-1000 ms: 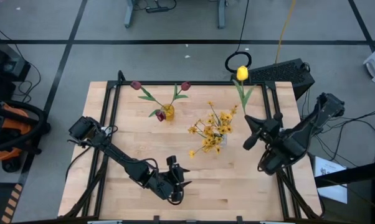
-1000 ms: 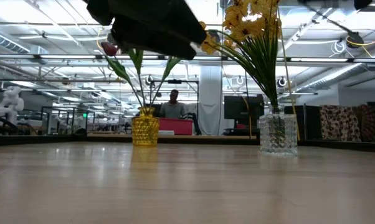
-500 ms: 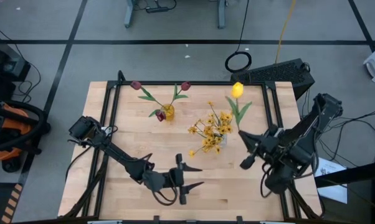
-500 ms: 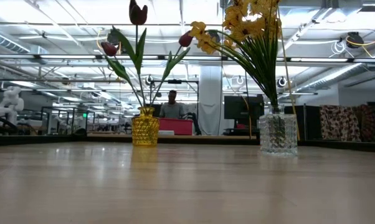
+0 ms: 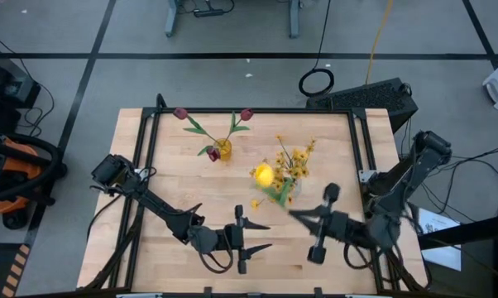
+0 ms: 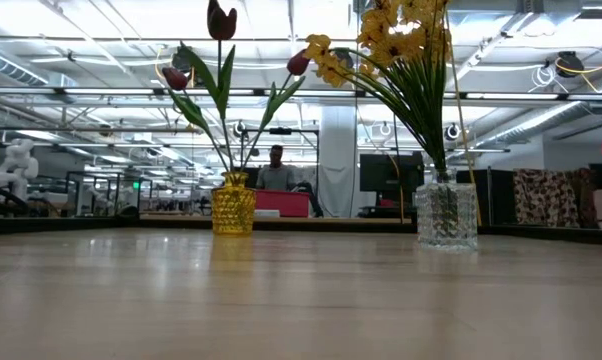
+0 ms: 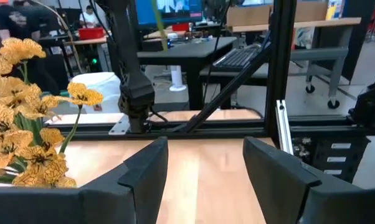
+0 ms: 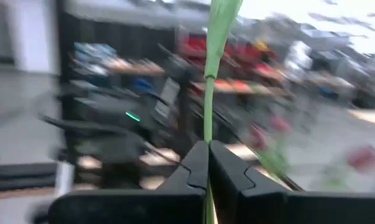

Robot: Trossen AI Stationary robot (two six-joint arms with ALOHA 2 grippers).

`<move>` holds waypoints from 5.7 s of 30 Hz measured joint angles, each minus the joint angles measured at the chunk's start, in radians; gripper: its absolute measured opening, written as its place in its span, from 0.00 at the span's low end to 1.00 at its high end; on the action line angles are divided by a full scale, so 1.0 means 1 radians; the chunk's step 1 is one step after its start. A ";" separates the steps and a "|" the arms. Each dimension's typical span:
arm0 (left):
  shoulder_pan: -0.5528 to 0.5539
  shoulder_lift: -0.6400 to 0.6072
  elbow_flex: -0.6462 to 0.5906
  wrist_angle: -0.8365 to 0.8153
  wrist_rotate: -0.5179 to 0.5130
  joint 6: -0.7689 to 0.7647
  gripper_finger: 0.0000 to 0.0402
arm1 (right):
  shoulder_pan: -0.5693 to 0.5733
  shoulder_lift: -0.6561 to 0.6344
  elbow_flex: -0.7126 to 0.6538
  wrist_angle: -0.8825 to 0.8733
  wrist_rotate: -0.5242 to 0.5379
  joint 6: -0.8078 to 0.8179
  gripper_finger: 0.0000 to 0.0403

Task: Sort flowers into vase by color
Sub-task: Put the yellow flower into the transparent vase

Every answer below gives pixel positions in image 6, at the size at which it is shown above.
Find red artificial tulip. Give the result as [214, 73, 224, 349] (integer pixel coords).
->
[179, 0, 239, 175]
[240, 48, 312, 174]
[161, 66, 232, 174]

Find yellow artificial flower bunch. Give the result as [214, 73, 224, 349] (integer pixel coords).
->
[355, 0, 455, 174]
[303, 33, 447, 171]

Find yellow glass vase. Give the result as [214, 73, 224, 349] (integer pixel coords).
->
[210, 171, 257, 237]

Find clear glass vase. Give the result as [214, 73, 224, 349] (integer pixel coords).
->
[414, 167, 480, 251]

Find red bin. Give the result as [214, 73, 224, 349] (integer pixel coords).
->
[253, 188, 311, 219]

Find black monitor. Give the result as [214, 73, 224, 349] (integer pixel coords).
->
[359, 152, 425, 194]

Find black cabinet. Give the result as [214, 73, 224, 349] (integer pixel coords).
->
[455, 168, 515, 226]

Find floral patterned cloth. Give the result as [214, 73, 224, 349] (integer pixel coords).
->
[513, 168, 590, 229]

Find white robot figure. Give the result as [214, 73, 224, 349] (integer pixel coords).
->
[0, 138, 40, 201]

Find black camera stand frame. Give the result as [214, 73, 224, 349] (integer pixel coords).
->
[238, 125, 321, 217]

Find black metal table frame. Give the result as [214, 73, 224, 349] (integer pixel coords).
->
[0, 213, 602, 247]

